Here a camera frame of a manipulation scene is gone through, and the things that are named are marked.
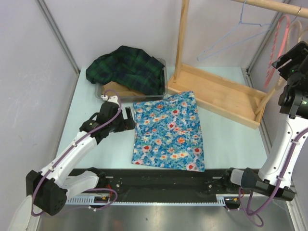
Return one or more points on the tan folded garment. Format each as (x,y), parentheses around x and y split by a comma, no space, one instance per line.
(121,90)

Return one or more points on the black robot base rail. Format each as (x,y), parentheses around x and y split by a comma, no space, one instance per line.
(161,187)

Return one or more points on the blue wire hanger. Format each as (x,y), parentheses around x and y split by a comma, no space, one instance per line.
(232,39)

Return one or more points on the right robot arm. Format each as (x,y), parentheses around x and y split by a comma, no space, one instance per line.
(274,178)

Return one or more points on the wooden clothes rack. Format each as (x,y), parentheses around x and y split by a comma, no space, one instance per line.
(237,102)

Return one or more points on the clear plastic tray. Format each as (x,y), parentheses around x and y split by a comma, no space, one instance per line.
(151,97)

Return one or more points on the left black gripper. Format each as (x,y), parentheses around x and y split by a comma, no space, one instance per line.
(127,124)

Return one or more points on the pink plastic hanger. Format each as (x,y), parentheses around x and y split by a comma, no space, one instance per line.
(283,25)

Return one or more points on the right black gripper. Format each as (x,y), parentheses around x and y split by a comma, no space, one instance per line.
(298,53)

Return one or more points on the blue floral skirt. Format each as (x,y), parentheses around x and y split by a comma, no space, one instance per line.
(168,133)

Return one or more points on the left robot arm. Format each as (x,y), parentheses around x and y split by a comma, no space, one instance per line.
(51,187)

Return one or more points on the beige wooden hanger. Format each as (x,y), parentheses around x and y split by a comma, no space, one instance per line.
(296,25)

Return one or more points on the green plaid garment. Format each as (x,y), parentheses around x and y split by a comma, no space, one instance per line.
(128,66)

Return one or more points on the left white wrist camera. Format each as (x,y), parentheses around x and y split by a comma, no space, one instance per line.
(111,99)

